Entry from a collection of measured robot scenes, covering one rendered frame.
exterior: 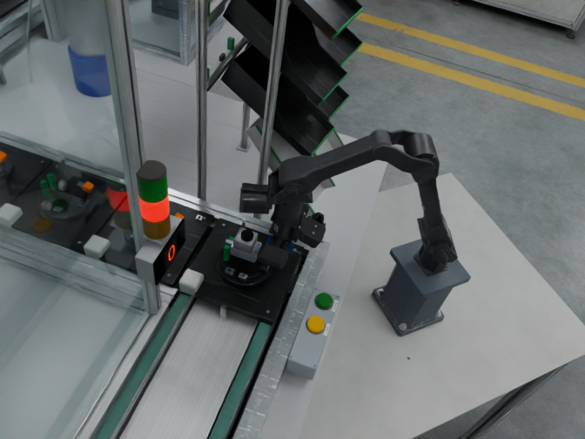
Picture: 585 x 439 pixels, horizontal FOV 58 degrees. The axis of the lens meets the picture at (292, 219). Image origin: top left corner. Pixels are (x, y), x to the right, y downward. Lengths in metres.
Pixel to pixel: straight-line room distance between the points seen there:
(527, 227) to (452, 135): 0.79
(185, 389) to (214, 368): 0.08
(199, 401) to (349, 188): 0.84
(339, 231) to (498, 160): 2.07
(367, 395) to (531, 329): 0.52
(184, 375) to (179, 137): 0.87
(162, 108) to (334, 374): 1.10
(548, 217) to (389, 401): 2.17
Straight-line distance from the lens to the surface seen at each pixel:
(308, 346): 1.24
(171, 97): 1.99
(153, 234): 1.00
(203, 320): 1.30
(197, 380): 1.24
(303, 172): 1.02
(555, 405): 2.62
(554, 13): 5.20
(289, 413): 1.28
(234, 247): 1.25
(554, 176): 3.62
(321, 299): 1.30
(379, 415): 1.32
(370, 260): 1.54
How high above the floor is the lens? 2.05
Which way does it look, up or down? 48 degrees down
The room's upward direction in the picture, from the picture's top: 11 degrees clockwise
